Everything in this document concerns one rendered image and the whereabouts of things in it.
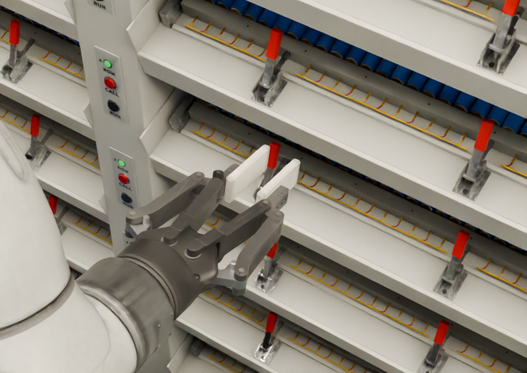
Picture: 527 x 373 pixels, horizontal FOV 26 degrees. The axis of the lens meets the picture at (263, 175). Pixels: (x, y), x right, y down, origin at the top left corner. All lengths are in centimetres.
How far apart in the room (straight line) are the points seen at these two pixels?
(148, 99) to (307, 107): 26
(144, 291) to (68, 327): 10
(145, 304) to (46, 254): 13
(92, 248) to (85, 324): 108
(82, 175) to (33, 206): 98
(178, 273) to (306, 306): 69
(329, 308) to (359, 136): 38
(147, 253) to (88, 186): 83
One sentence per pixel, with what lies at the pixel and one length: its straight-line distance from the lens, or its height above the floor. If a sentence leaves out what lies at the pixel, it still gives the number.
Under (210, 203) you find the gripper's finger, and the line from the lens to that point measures 107.
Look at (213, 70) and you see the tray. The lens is 140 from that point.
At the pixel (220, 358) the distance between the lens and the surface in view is 203.
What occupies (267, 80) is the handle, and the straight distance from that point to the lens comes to 135.
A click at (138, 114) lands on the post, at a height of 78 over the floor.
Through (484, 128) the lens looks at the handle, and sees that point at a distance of 124.
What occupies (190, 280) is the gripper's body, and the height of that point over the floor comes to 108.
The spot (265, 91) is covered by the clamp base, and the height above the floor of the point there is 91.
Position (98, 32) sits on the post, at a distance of 146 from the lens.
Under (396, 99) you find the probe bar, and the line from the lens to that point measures 132.
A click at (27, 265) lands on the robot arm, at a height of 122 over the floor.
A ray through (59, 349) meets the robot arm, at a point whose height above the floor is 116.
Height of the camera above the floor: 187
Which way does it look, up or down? 49 degrees down
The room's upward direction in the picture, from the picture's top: straight up
